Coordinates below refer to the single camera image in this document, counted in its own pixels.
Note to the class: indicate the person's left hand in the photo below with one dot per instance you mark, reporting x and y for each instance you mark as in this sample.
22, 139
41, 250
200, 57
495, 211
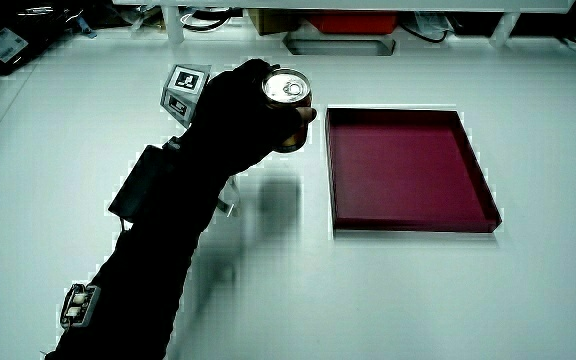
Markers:
233, 125

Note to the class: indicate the red bull can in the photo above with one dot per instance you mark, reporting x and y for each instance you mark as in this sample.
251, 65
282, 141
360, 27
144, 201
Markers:
288, 92

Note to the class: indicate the black box on forearm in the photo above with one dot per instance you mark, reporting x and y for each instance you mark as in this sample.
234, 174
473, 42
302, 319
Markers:
143, 182

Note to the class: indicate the person's left forearm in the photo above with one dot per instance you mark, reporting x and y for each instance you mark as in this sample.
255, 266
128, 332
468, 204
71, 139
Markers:
158, 240

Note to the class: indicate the white desk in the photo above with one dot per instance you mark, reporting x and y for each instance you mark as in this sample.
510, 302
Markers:
418, 290

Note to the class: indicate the brown cardboard box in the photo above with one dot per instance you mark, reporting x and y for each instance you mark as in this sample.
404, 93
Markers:
270, 21

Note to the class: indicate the red plastic box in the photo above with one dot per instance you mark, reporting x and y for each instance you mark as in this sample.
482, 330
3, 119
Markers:
353, 22

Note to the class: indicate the white shelf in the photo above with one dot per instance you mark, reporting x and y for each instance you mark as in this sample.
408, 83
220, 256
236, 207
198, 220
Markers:
348, 5

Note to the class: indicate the dark red tray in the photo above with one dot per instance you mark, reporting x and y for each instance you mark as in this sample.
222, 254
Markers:
408, 170

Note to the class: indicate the black bag with white label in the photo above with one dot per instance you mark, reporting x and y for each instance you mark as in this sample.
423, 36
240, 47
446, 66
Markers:
13, 40

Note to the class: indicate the grey connector with white buttons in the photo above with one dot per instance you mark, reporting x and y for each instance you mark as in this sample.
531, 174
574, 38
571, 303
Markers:
79, 305

